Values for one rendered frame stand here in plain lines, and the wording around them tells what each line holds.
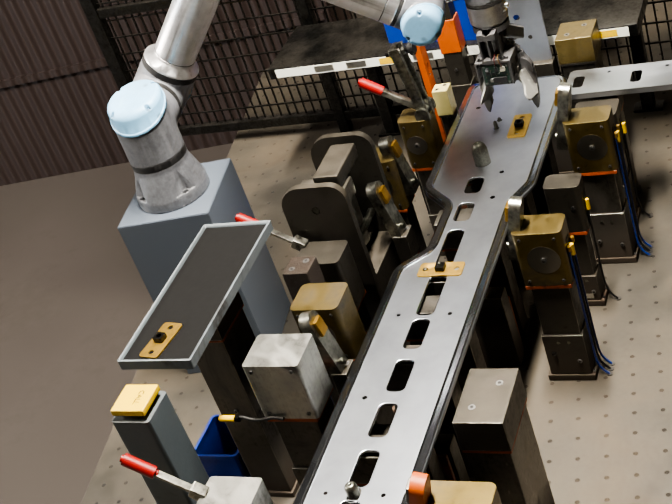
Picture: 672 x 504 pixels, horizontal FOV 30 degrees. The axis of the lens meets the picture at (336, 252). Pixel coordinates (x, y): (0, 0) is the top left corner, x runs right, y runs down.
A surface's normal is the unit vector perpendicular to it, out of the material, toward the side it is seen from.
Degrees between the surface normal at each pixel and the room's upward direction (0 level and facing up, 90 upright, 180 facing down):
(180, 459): 90
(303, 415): 90
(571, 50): 90
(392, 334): 0
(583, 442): 0
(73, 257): 0
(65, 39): 90
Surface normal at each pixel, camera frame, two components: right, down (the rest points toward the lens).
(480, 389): -0.29, -0.79
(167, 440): 0.91, -0.05
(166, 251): -0.16, 0.60
